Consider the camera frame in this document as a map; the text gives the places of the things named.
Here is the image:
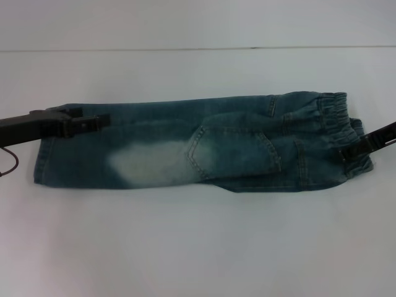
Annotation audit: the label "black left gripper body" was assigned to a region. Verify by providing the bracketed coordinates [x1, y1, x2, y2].
[0, 107, 69, 149]

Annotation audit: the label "blue denim shorts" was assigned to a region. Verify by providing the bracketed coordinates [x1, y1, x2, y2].
[33, 90, 376, 194]

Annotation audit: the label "thin dark red cable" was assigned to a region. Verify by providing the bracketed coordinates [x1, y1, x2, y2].
[0, 147, 18, 178]

